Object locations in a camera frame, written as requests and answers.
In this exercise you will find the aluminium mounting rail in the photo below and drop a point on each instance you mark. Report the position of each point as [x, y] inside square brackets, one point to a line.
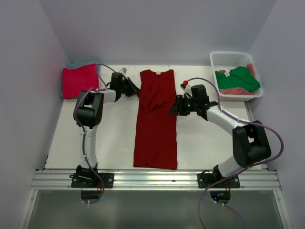
[155, 180]

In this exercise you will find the folded pink t shirt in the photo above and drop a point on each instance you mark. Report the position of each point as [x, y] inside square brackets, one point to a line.
[80, 82]

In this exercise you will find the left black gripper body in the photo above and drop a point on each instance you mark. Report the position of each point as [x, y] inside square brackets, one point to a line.
[121, 88]

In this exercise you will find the white plastic basket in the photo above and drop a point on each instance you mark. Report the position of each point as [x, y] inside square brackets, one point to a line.
[222, 60]

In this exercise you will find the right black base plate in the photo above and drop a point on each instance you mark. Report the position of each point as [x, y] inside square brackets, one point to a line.
[206, 178]

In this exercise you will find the dark red t shirt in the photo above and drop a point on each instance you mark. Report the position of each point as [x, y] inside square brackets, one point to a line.
[155, 140]

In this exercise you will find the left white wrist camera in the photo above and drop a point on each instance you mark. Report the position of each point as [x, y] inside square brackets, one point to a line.
[123, 70]

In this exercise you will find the green t shirt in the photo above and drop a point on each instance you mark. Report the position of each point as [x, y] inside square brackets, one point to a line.
[240, 78]

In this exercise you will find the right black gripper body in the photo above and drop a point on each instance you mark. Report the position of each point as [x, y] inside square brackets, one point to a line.
[190, 106]

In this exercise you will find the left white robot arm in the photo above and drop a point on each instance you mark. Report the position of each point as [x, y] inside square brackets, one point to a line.
[88, 115]

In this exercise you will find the salmon pink t shirt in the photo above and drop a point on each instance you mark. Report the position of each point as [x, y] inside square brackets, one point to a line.
[237, 91]

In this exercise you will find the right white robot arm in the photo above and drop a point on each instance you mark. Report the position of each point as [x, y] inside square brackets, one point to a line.
[250, 143]

